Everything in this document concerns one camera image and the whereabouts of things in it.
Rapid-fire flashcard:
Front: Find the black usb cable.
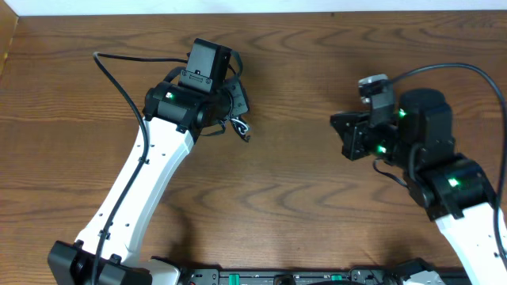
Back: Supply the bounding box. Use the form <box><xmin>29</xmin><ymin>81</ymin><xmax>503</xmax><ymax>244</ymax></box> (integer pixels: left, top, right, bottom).
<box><xmin>227</xmin><ymin>114</ymin><xmax>252</xmax><ymax>143</ymax></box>

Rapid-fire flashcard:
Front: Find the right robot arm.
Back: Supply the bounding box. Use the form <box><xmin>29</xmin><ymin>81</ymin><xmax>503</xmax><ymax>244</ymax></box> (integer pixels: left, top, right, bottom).
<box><xmin>330</xmin><ymin>79</ymin><xmax>506</xmax><ymax>284</ymax></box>

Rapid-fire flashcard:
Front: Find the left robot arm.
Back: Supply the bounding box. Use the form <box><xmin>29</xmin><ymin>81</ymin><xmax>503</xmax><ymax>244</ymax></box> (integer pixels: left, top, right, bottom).
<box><xmin>48</xmin><ymin>39</ymin><xmax>250</xmax><ymax>284</ymax></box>

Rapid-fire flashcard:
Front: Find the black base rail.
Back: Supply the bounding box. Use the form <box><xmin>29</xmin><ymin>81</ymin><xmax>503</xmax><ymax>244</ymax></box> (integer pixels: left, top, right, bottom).
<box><xmin>173</xmin><ymin>257</ymin><xmax>472</xmax><ymax>285</ymax></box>

